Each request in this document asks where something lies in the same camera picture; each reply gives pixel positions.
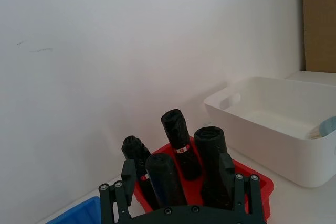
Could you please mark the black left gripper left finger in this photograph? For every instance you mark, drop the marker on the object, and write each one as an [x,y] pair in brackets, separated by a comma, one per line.
[129,174]

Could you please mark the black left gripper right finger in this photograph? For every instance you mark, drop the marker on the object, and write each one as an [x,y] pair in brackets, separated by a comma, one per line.
[227,169]

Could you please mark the black bag roll red band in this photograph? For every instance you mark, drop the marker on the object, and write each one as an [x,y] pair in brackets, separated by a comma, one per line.
[135,148]

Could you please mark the red plastic tray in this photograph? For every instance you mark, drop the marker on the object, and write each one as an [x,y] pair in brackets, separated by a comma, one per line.
[263,186]

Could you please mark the white plastic bin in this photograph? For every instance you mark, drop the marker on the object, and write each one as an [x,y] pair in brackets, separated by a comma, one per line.
[275,155]

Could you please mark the blue plastic tray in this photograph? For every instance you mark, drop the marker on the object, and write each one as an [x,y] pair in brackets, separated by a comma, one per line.
[78,212]

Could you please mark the black bag roll white band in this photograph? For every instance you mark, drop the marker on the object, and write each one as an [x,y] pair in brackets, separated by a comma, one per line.
[177,129]

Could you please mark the brown cardboard panel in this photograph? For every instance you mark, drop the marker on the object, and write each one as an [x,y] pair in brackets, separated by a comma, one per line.
[320,22]

